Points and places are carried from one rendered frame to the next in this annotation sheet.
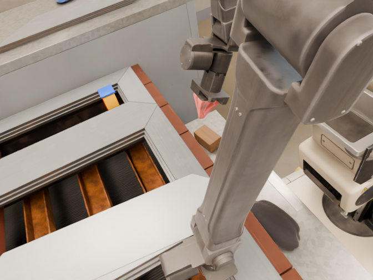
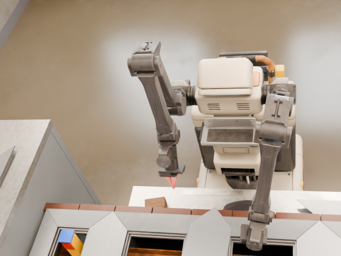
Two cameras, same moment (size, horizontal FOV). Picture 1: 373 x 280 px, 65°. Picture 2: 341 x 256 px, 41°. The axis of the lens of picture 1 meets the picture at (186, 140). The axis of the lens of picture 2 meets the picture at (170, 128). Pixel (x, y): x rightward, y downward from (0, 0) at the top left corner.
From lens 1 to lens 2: 129 cm
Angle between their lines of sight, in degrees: 34
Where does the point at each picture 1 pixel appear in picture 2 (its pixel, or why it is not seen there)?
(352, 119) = (241, 132)
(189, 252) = (257, 228)
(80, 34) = (10, 213)
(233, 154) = (270, 168)
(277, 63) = (271, 141)
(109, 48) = (27, 206)
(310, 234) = not seen: hidden behind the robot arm
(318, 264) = (276, 208)
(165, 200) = (196, 246)
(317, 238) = not seen: hidden behind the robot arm
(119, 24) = (26, 183)
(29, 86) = not seen: outside the picture
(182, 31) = (57, 152)
